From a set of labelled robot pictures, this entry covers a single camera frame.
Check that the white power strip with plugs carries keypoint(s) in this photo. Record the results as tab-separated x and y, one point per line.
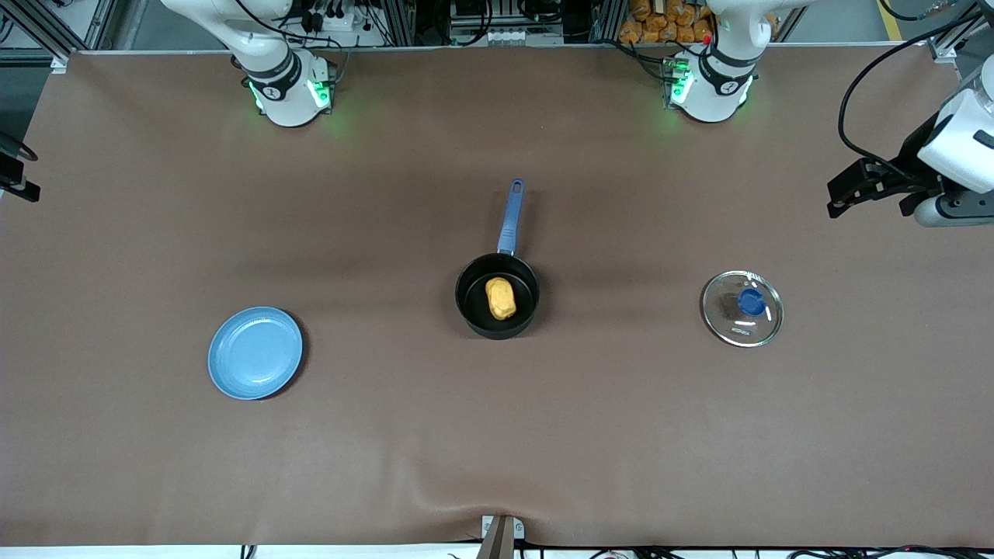
330	19

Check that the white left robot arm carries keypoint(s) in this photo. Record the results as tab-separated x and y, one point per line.
714	85

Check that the glass lid with blue knob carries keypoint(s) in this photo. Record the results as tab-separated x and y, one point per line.
730	326

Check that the yellow potato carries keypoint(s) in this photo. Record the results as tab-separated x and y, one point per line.
501	299

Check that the metal table edge bracket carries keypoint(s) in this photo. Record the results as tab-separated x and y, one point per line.
501	539

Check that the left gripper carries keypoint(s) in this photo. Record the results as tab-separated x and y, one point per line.
910	161

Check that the blue round plate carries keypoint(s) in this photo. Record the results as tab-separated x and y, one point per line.
256	353

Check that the orange snack bag pile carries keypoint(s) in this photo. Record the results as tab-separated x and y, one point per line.
668	19

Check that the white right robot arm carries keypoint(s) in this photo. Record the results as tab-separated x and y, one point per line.
283	93

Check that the white socket strip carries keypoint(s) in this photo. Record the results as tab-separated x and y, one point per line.
497	36

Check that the aluminium frame profile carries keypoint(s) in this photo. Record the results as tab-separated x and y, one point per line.
400	23
609	19
46	23
951	48

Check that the brown table mat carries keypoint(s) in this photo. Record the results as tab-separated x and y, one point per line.
621	427

